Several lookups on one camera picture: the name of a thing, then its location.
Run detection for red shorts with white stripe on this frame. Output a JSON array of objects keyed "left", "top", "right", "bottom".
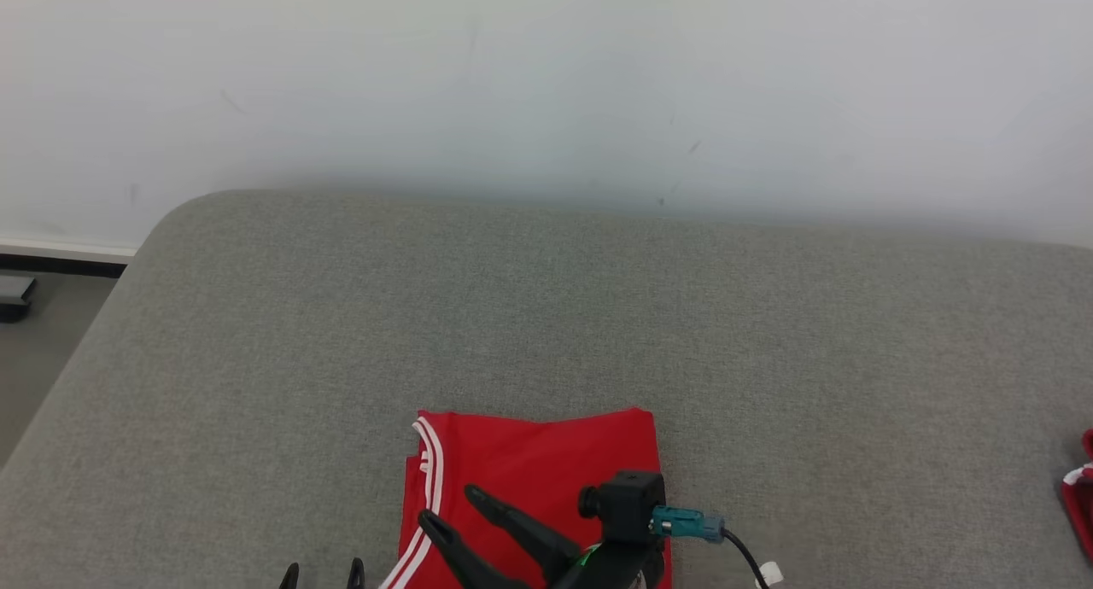
[{"left": 1061, "top": 429, "right": 1093, "bottom": 564}]

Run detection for red jersey with number 23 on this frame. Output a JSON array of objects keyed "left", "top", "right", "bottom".
[{"left": 380, "top": 408, "right": 674, "bottom": 589}]

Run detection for dark grey floor block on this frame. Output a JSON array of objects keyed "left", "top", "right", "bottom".
[{"left": 0, "top": 275, "right": 38, "bottom": 324}]

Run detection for white and black baseboard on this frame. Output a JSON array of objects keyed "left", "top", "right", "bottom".
[{"left": 0, "top": 237, "right": 139, "bottom": 280}]

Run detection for right black cable teal plug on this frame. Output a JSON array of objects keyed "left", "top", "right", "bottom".
[{"left": 651, "top": 505, "right": 785, "bottom": 589}]

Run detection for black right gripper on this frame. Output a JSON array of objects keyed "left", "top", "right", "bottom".
[{"left": 418, "top": 484, "right": 668, "bottom": 589}]

